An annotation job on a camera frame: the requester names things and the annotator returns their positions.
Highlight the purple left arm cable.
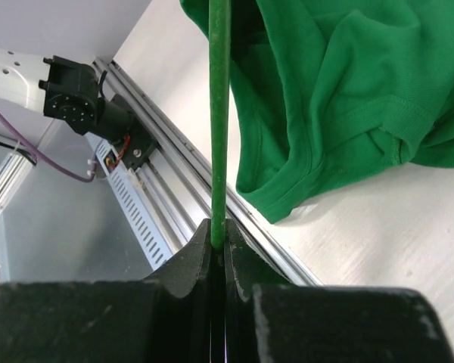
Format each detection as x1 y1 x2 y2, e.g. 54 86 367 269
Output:
0 96 99 185

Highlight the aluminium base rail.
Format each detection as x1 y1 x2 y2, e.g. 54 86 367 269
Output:
92 59 321 286

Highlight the green tank top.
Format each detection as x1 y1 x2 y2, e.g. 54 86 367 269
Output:
179 0 454 225

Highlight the green hanger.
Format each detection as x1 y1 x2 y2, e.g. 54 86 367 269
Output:
208 1 232 252

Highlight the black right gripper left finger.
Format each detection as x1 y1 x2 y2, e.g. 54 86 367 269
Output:
0 220 213 362

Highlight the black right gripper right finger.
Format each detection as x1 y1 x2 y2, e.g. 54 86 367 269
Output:
225 221 454 362

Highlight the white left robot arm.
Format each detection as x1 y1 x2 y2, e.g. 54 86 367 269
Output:
0 48 157 172

